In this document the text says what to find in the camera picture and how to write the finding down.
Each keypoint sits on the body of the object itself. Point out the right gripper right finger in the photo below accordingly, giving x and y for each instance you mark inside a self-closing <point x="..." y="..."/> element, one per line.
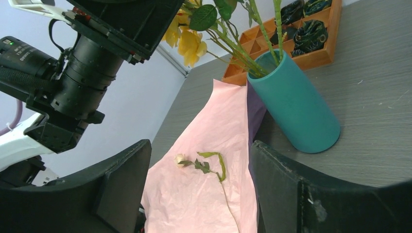
<point x="295" y="198"/>

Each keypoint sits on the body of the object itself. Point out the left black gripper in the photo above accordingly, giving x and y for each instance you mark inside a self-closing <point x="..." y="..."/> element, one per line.
<point x="130" y="29"/>

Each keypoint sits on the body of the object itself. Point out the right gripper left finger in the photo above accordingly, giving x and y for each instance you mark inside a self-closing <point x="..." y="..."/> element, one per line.
<point x="102" y="198"/>

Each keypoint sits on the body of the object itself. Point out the white rose stem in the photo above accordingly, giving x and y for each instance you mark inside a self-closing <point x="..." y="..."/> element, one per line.
<point x="182" y="161"/>

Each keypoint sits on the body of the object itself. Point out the pink wrapping paper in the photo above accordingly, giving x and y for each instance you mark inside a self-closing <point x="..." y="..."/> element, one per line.
<point x="184" y="199"/>

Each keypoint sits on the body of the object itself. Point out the purple wrapping paper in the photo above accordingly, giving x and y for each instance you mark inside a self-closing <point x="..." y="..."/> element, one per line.
<point x="255" y="112"/>

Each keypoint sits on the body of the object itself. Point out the yellow pink flower bunch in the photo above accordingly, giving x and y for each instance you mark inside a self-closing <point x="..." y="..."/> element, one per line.
<point x="198" y="22"/>

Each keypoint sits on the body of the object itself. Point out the pink rose stem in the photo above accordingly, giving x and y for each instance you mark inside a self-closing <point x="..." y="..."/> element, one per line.
<point x="278" y="22"/>

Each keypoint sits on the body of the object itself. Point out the peach rose stem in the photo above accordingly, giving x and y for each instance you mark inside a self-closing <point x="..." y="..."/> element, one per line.
<point x="264" y="29"/>

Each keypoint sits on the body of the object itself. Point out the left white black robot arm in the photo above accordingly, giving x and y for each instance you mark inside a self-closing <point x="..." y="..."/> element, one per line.
<point x="65" y="93"/>

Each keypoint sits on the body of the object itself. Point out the teal vase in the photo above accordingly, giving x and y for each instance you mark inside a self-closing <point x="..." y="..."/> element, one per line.
<point x="295" y="104"/>

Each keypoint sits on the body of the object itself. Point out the dark rolled cloth middle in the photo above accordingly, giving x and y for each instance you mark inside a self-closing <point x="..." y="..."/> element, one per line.
<point x="288" y="33"/>

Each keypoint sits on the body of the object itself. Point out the dark rolled cloth back-left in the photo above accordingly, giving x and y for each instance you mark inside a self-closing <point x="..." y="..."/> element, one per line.
<point x="292" y="12"/>

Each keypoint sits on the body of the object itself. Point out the dark rolled cloth front-right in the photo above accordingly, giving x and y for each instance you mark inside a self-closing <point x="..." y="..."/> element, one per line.
<point x="310" y="37"/>

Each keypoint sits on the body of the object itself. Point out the dark rolled cloth back-right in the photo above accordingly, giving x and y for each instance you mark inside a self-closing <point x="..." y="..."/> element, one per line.
<point x="313" y="6"/>

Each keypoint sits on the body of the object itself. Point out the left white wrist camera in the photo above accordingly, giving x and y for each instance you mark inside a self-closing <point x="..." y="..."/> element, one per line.
<point x="45" y="8"/>

